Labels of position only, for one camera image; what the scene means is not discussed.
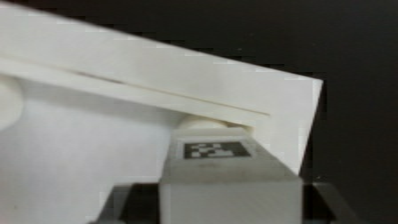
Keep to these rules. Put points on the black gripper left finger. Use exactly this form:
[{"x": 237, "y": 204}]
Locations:
[{"x": 132, "y": 205}]

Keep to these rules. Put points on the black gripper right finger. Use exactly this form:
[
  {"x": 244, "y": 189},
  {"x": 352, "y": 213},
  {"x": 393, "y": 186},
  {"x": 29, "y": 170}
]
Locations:
[{"x": 325, "y": 207}]

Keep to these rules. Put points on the white table leg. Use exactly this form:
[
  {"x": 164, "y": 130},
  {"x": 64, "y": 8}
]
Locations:
[{"x": 226, "y": 184}]

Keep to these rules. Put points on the white square tabletop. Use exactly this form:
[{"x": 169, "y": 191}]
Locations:
[{"x": 98, "y": 91}]

